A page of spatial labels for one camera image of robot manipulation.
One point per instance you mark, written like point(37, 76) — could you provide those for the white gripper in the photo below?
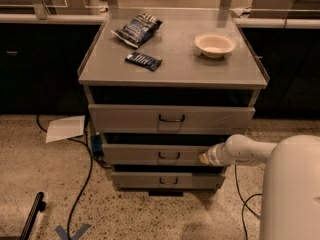
point(212, 156)

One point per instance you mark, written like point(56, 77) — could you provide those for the grey drawer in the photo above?
point(158, 119)
point(157, 180)
point(143, 154)

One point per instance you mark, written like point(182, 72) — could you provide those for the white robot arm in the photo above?
point(290, 208)

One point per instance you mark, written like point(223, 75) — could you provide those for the grey bottom drawer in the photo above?
point(157, 180)

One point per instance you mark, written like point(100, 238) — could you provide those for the grey metal drawer cabinet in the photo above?
point(185, 77)

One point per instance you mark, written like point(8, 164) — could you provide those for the grey top drawer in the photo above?
point(158, 119)

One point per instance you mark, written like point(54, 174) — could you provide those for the blue power adapter box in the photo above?
point(96, 145)

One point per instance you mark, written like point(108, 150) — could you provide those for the blue snack bar wrapper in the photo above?
point(143, 60)

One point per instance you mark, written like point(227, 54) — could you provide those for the white paper bowl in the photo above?
point(215, 45)

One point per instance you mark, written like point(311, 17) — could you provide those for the white paper sheet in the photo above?
point(65, 128)

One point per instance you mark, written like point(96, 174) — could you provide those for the blue chip bag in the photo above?
point(138, 30)

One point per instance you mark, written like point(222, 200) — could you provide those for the black bar floor stand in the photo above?
point(39, 205)

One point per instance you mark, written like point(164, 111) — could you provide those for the dark counter cabinet left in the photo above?
point(38, 67)

